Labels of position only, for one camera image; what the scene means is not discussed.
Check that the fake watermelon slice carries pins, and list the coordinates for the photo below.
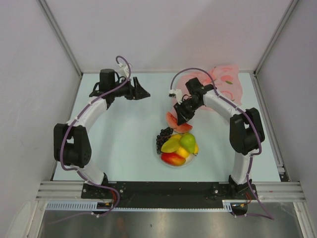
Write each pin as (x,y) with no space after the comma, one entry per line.
(172,122)

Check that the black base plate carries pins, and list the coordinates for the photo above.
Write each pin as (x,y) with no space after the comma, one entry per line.
(178,195)

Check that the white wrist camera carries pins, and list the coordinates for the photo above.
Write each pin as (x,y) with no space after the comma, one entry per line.
(124,70)
(177,94)

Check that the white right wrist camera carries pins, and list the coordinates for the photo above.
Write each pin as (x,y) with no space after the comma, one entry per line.
(177,94)

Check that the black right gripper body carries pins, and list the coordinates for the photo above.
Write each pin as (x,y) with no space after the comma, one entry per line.
(190,104)

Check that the red fake mango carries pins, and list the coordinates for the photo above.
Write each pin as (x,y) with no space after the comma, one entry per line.
(173,159)

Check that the green fake pear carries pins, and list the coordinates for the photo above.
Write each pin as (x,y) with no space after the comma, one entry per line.
(188,142)

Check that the yellow fake mango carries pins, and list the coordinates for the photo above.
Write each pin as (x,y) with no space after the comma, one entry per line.
(176,136)

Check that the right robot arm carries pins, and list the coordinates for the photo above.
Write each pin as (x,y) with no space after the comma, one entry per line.
(246,131)

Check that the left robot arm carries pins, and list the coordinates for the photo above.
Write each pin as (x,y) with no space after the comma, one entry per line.
(71,143)

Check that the white paper plate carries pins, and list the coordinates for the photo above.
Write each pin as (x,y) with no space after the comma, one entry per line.
(188,160)

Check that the pink plastic bag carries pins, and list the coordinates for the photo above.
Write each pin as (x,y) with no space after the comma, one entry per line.
(225,78)

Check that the yellow fake lemon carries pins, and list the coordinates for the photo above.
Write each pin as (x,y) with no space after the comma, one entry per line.
(196,149)

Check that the aluminium frame rail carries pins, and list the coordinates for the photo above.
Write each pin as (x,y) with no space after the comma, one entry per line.
(45,8)

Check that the dark fake grapes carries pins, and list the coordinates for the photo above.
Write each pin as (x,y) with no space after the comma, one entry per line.
(162,137)

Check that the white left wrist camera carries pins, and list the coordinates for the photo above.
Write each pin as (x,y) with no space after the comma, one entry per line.
(124,70)

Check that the white cable duct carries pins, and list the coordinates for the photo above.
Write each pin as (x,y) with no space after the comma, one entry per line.
(79,205)

